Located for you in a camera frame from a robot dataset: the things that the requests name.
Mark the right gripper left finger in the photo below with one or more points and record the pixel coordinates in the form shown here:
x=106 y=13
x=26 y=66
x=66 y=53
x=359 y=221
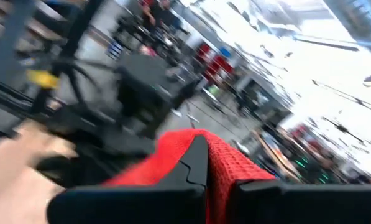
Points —
x=141 y=205

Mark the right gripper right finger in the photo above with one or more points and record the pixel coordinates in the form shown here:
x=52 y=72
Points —
x=312 y=205

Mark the red mesh elastic bandage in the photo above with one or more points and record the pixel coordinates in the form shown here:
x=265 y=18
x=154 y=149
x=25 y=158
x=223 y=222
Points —
x=231 y=161

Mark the red storage bin stack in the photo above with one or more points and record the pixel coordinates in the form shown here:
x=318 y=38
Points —
x=216 y=62

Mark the person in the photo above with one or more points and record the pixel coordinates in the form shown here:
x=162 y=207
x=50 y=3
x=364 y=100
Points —
x=163 y=15

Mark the black table frame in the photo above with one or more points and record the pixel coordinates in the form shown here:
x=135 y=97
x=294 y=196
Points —
x=5 y=96

